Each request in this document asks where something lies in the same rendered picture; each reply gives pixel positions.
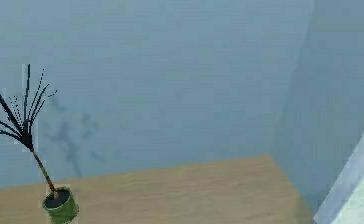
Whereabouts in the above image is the dark plant in green pot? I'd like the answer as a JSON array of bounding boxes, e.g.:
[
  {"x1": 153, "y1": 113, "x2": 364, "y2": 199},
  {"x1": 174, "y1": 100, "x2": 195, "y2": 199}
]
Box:
[{"x1": 0, "y1": 63, "x2": 80, "y2": 224}]

